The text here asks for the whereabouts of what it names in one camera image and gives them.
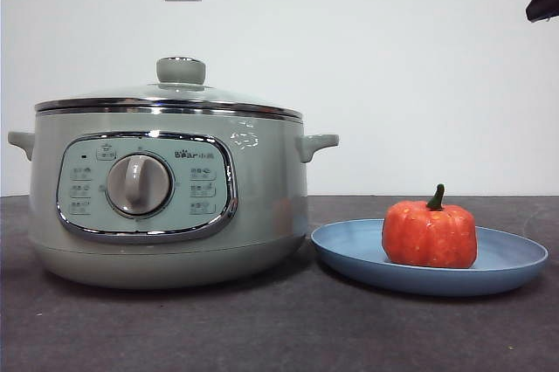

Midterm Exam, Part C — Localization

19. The blue plate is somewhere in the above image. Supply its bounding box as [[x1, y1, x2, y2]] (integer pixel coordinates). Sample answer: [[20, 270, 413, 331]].
[[310, 218, 549, 298]]

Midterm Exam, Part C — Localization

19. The orange pumpkin with green stem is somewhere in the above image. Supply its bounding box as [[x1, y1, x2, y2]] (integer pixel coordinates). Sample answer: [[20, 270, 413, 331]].
[[382, 183, 479, 269]]

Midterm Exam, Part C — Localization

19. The green electric steamer pot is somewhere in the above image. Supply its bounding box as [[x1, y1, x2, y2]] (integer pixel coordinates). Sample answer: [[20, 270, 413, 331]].
[[7, 109, 341, 290]]

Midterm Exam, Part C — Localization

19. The glass lid with green knob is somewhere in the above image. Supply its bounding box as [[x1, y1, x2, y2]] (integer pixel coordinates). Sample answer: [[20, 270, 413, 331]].
[[34, 56, 305, 122]]

